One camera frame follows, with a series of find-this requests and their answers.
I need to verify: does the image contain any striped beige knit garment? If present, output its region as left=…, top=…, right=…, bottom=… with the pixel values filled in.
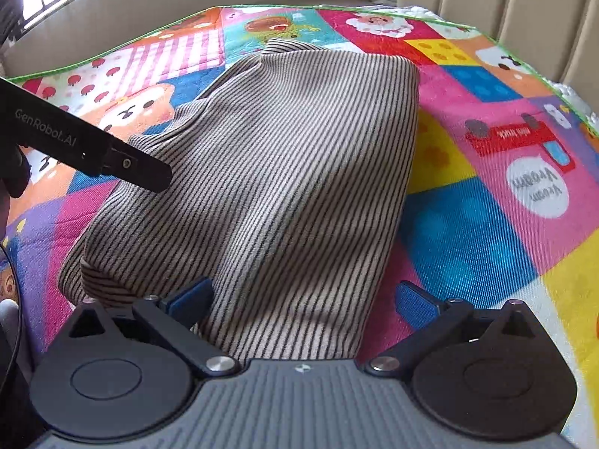
left=58, top=39, right=419, bottom=361

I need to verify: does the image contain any colourful patchwork cartoon blanket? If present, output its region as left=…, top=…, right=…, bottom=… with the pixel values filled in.
left=18, top=6, right=598, bottom=448

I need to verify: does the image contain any beige padded headboard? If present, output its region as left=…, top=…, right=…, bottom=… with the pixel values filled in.
left=397, top=0, right=598, bottom=109

